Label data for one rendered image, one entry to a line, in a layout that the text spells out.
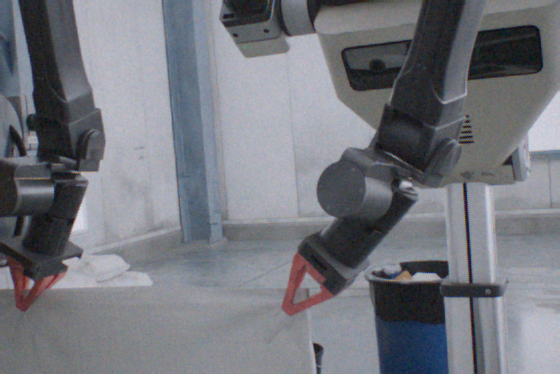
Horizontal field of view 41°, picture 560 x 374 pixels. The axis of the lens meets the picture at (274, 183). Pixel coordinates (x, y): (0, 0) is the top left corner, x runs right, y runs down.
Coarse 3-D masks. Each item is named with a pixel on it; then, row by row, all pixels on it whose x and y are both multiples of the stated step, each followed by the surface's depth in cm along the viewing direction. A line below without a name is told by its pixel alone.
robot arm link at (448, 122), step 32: (448, 0) 70; (480, 0) 71; (416, 32) 73; (448, 32) 71; (416, 64) 74; (448, 64) 73; (416, 96) 75; (448, 96) 74; (384, 128) 80; (416, 128) 78; (448, 128) 77; (416, 160) 78
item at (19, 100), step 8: (8, 96) 119; (16, 96) 119; (24, 96) 119; (16, 104) 119; (24, 104) 119; (32, 104) 121; (16, 112) 119; (24, 112) 119; (32, 112) 121; (24, 120) 119; (24, 128) 119; (24, 136) 119; (24, 144) 119; (32, 144) 120
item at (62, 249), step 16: (32, 224) 97; (48, 224) 96; (64, 224) 97; (16, 240) 98; (32, 240) 97; (48, 240) 97; (64, 240) 98; (32, 256) 96; (48, 256) 97; (64, 256) 99; (80, 256) 103
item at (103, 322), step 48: (48, 288) 101; (96, 288) 99; (144, 288) 97; (192, 288) 94; (240, 288) 90; (0, 336) 104; (48, 336) 101; (96, 336) 96; (144, 336) 93; (192, 336) 91; (240, 336) 90; (288, 336) 88
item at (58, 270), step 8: (48, 264) 97; (56, 264) 98; (64, 264) 102; (24, 272) 96; (32, 272) 95; (40, 272) 96; (48, 272) 97; (56, 272) 99; (64, 272) 101; (24, 280) 102; (56, 280) 101; (24, 288) 102
